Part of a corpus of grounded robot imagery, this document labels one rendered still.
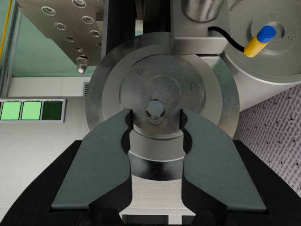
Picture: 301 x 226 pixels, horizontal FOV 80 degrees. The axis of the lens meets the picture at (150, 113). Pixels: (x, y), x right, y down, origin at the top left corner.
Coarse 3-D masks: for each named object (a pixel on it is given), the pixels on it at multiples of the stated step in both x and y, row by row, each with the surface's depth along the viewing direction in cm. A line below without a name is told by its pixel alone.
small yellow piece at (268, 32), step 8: (224, 32) 14; (264, 32) 10; (272, 32) 10; (232, 40) 13; (256, 40) 11; (264, 40) 11; (240, 48) 13; (248, 48) 12; (256, 48) 11; (248, 56) 12
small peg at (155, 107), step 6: (150, 102) 12; (156, 102) 12; (162, 102) 12; (150, 108) 12; (156, 108) 12; (162, 108) 12; (150, 114) 12; (156, 114) 12; (162, 114) 12; (150, 120) 14; (156, 120) 13; (162, 120) 14
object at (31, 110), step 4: (24, 104) 52; (28, 104) 52; (32, 104) 52; (36, 104) 52; (40, 104) 52; (24, 108) 52; (28, 108) 52; (32, 108) 52; (36, 108) 52; (24, 112) 52; (28, 112) 52; (32, 112) 51; (36, 112) 51; (24, 116) 51; (28, 116) 51; (32, 116) 51; (36, 116) 51
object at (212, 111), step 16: (144, 48) 18; (160, 48) 18; (128, 64) 18; (192, 64) 18; (112, 80) 18; (208, 80) 17; (112, 96) 17; (208, 96) 17; (112, 112) 17; (208, 112) 17; (144, 144) 16; (160, 144) 16; (176, 144) 16; (160, 160) 16
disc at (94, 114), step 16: (160, 32) 19; (128, 48) 19; (112, 64) 18; (208, 64) 18; (224, 64) 18; (96, 80) 18; (224, 80) 18; (96, 96) 18; (224, 96) 17; (96, 112) 17; (224, 112) 17; (224, 128) 17; (144, 160) 16; (176, 160) 16; (144, 176) 16; (160, 176) 16; (176, 176) 16
